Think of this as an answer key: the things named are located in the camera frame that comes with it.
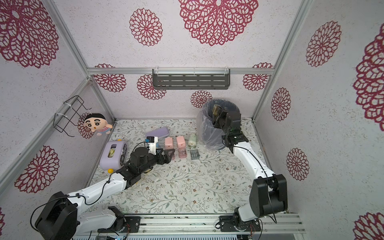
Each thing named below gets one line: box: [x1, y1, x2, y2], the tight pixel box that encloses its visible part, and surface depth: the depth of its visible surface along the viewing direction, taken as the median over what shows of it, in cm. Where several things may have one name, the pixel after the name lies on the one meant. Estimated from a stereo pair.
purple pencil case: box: [145, 126, 169, 138], surface depth 115 cm
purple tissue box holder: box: [100, 140, 128, 171], surface depth 91 cm
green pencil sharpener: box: [188, 133, 197, 148], surface depth 101 cm
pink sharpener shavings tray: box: [178, 147, 187, 159], surface depth 102 cm
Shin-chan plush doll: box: [83, 113, 113, 136], surface depth 94 cm
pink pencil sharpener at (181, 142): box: [176, 135, 186, 149], surface depth 101 cm
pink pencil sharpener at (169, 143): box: [164, 136, 174, 150], surface depth 99 cm
